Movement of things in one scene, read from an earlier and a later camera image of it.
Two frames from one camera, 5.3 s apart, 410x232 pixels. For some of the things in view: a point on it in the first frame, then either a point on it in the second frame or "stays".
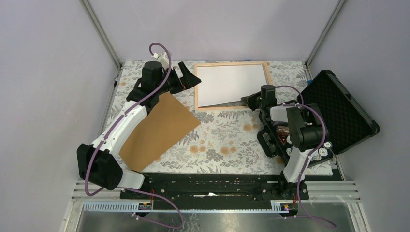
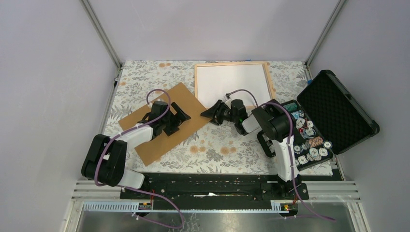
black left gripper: (187, 81) → (179, 118)
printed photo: (219, 84) stays
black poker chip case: (347, 122) stays
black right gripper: (249, 100) → (211, 113)
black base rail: (217, 188) stays
